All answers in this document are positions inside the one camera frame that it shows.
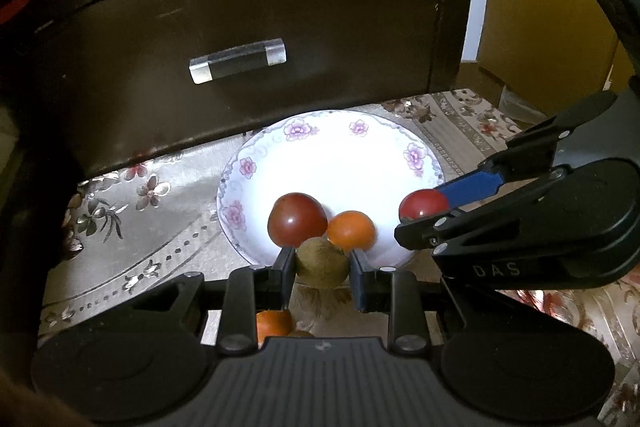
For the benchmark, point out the white floral plate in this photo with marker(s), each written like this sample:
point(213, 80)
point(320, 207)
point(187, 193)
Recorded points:
point(325, 157)

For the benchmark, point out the orange tangerine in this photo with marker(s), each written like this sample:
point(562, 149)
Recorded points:
point(352, 229)
point(272, 324)

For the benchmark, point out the dark wooden drawer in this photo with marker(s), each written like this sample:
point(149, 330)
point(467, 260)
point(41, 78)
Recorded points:
point(225, 17)
point(250, 7)

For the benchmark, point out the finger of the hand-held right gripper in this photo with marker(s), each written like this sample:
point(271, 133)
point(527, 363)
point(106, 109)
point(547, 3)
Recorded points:
point(450, 229)
point(472, 188)

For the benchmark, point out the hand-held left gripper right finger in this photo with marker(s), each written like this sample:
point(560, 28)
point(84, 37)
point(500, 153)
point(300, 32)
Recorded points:
point(357, 284)

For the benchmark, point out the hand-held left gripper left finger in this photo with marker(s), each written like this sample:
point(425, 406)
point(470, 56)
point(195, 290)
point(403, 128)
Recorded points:
point(287, 274)

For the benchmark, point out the clear plastic bag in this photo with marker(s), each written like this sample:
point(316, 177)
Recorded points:
point(522, 103)

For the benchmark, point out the large dark red tomato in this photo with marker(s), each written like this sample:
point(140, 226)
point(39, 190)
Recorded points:
point(296, 219)

